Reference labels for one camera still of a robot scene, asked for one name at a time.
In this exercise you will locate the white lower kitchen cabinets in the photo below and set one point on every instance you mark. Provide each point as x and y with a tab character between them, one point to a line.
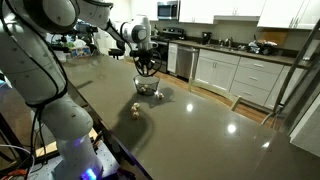
256	81

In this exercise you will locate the microwave oven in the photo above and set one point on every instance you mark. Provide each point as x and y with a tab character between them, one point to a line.
168	10

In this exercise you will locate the burger candy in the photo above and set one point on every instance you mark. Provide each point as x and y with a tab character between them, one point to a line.
136	105
160	96
142	90

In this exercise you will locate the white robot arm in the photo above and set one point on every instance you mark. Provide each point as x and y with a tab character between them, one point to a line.
32	67

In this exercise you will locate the black stove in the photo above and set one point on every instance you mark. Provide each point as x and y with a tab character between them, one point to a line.
166	61

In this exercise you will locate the tissue box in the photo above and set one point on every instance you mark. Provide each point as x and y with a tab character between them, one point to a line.
80	52

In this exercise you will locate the burger candy pack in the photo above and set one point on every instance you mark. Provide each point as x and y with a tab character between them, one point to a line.
134	109
135	115

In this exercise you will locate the stainless dishwasher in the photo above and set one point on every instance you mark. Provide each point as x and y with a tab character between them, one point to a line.
185	57

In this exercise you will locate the white kitchen cabinets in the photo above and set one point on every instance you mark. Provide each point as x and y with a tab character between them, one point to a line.
286	14
256	81

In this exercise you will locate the wooden cutting board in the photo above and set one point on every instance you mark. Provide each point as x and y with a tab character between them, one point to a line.
275	36

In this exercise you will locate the coffee maker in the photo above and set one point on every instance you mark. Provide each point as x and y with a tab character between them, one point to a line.
206	36

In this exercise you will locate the kitchen faucet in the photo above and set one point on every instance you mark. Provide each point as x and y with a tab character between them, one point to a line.
227	42

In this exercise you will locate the wooden chair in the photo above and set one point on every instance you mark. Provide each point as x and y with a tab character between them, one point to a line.
215	71

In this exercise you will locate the black wire mesh basket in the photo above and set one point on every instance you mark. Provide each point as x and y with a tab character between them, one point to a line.
150	82

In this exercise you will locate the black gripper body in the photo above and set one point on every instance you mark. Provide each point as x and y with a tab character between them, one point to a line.
144	57

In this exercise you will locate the white upper kitchen cabinets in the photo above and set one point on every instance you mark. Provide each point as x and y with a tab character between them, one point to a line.
286	14

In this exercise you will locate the dish clutter on counter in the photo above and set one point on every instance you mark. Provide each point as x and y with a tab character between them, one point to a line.
261	47

